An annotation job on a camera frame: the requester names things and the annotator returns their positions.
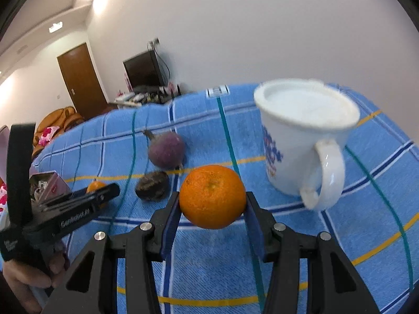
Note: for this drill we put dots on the white printed enamel mug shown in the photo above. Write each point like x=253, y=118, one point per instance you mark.
x=305, y=125

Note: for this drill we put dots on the pink floral cushion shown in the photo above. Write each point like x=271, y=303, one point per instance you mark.
x=48, y=135

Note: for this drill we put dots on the brown wooden door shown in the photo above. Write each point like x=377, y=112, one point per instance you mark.
x=82, y=82

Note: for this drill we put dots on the person's left hand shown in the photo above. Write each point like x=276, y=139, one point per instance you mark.
x=21, y=277

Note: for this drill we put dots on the orange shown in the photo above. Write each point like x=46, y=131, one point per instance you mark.
x=95, y=185
x=212, y=197

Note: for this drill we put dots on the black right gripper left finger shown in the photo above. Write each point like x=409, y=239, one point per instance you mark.
x=90, y=284

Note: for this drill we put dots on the orange brown sofa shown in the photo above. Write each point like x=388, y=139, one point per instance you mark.
x=66, y=118

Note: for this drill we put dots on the white wall power socket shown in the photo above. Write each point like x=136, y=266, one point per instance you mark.
x=154, y=42

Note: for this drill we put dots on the dark brown flat bulb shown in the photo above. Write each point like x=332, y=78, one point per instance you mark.
x=153, y=186

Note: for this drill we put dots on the black flat television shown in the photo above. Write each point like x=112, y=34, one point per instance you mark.
x=144, y=70

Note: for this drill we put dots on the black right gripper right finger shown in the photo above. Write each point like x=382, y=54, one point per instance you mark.
x=333, y=283

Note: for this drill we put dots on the ceiling light fixture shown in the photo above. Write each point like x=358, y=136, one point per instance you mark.
x=55, y=27

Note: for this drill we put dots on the white low tv stand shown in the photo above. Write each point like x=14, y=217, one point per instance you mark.
x=141, y=96

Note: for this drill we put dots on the blue plaid towel cloth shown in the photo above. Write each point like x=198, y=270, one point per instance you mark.
x=215, y=271

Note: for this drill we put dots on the purple round turnip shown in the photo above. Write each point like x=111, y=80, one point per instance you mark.
x=167, y=150

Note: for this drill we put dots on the pink tin storage box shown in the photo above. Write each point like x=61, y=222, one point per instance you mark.
x=43, y=186

